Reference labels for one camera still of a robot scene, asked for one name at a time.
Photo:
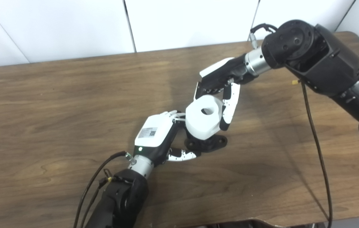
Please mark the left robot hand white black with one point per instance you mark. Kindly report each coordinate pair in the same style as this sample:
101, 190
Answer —
152, 133

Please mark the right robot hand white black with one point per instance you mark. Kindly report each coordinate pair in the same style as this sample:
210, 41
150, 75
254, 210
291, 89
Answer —
223, 72

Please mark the round white plastic piece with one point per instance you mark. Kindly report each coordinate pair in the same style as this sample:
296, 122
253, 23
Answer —
201, 125

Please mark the black plastic holder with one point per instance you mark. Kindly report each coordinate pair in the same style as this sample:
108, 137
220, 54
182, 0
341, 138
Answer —
209, 144

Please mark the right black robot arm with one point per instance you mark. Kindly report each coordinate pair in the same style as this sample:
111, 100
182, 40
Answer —
324, 60

